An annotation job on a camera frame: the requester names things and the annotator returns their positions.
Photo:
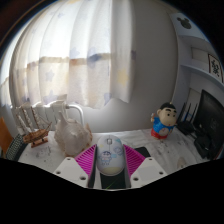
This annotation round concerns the white wall shelf unit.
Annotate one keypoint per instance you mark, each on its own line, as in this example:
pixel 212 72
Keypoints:
pixel 200 53

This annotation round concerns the white star-print curtain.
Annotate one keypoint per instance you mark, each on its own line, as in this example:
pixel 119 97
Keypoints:
pixel 66 50

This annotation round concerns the white radiator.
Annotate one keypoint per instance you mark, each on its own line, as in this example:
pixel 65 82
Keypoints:
pixel 50 108

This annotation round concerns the black monitor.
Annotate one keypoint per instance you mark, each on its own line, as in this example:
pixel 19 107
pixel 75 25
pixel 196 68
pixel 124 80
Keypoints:
pixel 211 123

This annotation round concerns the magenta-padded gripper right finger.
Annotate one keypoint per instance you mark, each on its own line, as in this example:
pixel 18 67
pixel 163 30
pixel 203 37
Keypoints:
pixel 135 161

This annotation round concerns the white cartoon-print computer mouse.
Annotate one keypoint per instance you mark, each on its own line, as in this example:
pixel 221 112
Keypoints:
pixel 110 155

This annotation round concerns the wooden model sailing ship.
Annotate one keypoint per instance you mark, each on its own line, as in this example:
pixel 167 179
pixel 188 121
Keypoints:
pixel 35 135

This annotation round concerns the white printed tablecloth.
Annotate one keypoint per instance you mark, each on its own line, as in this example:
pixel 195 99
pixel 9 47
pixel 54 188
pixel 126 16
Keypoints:
pixel 170 150

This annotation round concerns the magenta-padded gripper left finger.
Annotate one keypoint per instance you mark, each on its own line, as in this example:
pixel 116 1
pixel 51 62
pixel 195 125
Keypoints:
pixel 85 160

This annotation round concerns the cartoon boy figurine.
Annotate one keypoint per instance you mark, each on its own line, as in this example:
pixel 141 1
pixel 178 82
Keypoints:
pixel 163 123

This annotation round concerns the large white conch shell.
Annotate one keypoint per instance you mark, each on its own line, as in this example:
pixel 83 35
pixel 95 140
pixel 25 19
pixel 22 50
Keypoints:
pixel 71 136

